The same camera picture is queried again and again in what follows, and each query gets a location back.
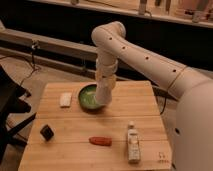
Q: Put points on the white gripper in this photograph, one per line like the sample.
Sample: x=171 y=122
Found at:
x=106 y=71

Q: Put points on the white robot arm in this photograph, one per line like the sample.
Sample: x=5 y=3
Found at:
x=193 y=141

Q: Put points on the green bowl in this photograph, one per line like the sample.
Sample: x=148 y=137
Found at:
x=86 y=98

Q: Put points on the orange carrot toy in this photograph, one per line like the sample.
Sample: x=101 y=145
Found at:
x=102 y=141

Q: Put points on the white bottle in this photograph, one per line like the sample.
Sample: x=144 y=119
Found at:
x=134 y=155

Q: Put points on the black cube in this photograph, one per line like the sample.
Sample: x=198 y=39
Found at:
x=46 y=132

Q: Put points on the black chair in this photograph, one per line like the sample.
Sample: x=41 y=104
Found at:
x=10 y=102

